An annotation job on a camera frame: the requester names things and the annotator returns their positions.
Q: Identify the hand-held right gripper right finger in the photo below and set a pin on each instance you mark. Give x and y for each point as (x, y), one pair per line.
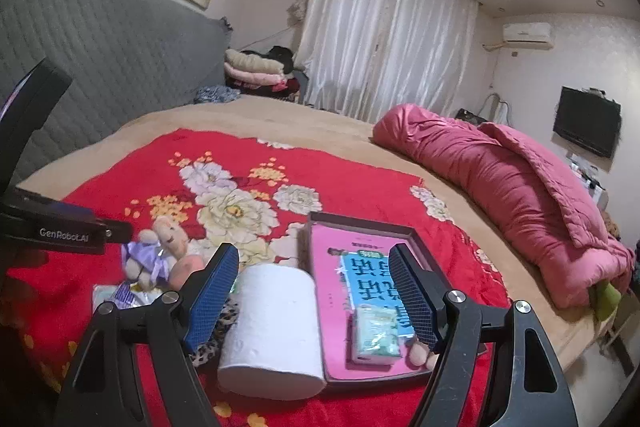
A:
(415, 297)

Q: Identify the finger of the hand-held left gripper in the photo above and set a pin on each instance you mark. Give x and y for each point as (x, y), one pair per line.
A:
(119, 232)

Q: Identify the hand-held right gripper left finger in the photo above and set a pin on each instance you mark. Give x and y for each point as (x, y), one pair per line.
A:
(210, 297)

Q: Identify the leopard print scrunchie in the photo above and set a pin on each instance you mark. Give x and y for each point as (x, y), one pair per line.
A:
(205, 352)

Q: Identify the white and blue pouch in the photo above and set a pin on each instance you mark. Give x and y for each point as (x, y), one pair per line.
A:
(129, 297)

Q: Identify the dark shallow box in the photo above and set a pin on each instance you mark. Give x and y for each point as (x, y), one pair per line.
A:
(360, 222)

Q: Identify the peach soft toy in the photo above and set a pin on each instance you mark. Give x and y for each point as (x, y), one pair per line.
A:
(190, 269)

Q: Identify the pale green tissue packet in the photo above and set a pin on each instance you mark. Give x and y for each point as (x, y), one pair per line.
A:
(375, 332)

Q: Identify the small beige plush toy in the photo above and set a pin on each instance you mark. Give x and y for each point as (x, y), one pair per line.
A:
(424, 354)

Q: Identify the red floral blanket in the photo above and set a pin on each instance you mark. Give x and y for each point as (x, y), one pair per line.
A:
(125, 167)

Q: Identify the pale flat packet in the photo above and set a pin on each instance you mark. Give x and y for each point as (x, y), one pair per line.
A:
(101, 298)

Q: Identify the white toilet paper roll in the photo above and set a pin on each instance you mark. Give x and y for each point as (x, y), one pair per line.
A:
(270, 332)

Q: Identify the pink book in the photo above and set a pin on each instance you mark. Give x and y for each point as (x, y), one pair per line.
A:
(325, 307)

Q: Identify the pink quilt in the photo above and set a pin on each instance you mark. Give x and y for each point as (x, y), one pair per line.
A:
(500, 187)

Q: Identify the blue patterned cloth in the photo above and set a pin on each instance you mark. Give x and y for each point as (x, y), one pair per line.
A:
(217, 95)

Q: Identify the grey quilted headboard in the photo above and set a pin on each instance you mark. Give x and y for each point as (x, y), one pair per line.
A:
(125, 47)

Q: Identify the bed with beige sheet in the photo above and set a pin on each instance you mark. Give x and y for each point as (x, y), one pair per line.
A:
(325, 132)

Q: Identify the black bag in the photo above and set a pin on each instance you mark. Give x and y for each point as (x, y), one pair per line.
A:
(471, 117)

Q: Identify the cluttered white shelf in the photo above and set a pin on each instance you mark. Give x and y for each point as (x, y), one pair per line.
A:
(590, 184)

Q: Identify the cream folded blanket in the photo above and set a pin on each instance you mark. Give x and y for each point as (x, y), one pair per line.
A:
(250, 61)

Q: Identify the black garment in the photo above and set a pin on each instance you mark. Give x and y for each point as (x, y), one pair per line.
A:
(281, 57)

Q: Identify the white curtain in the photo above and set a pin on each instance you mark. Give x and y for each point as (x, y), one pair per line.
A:
(390, 32)

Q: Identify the white air conditioner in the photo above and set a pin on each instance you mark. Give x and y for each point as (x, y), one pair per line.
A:
(527, 34)

